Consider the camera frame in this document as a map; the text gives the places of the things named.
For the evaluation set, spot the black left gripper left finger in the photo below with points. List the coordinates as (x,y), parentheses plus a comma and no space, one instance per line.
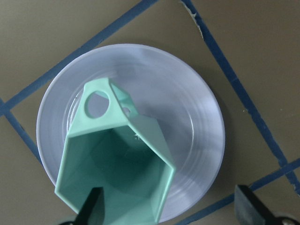
(92,211)

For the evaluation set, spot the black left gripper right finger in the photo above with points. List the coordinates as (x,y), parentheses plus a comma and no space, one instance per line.
(249,210)

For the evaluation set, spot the mint green hexagonal cup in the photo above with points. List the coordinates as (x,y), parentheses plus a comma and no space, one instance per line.
(110,145)

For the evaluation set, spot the lavender round plate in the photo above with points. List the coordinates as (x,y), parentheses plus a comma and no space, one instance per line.
(163,87)

